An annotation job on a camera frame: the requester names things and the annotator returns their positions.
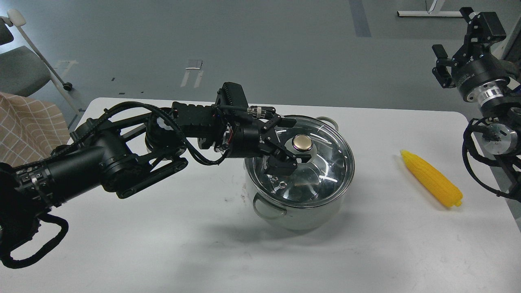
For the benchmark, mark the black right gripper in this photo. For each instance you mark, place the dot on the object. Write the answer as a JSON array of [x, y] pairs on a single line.
[[473, 67]]

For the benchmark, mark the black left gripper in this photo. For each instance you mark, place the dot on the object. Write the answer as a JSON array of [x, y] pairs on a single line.
[[256, 137]]

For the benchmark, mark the glass pot lid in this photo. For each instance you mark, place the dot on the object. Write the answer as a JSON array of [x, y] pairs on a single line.
[[324, 178]]

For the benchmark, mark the yellow toy corn cob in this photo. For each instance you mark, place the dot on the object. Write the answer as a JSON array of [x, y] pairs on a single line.
[[434, 181]]

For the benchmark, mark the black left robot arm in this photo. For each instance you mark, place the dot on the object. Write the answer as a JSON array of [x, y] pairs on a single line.
[[130, 147]]

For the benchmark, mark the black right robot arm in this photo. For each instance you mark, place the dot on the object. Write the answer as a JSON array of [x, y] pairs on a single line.
[[494, 139]]

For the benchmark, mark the stainless steel pot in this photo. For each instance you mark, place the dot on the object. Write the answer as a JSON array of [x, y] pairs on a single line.
[[289, 217]]

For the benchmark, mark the white desk leg base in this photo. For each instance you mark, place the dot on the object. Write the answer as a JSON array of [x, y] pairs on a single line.
[[434, 10]]

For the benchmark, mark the beige checkered cloth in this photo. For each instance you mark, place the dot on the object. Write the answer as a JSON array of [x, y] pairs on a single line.
[[29, 129]]

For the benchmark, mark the grey office chair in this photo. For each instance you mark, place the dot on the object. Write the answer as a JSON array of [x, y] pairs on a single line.
[[24, 70]]

